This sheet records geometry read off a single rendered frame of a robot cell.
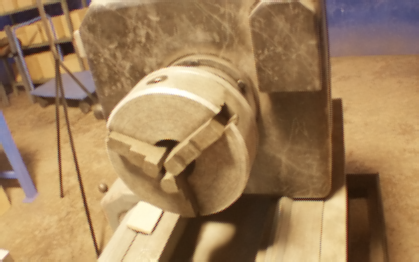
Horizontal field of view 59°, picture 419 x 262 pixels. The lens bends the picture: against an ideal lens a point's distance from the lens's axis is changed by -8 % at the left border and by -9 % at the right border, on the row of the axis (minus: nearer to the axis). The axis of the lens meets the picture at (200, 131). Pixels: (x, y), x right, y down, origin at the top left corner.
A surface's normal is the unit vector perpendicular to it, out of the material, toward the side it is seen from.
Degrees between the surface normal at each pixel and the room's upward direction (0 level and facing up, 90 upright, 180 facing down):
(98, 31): 90
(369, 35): 90
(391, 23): 90
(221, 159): 90
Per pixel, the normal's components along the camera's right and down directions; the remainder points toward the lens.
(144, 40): -0.28, 0.50
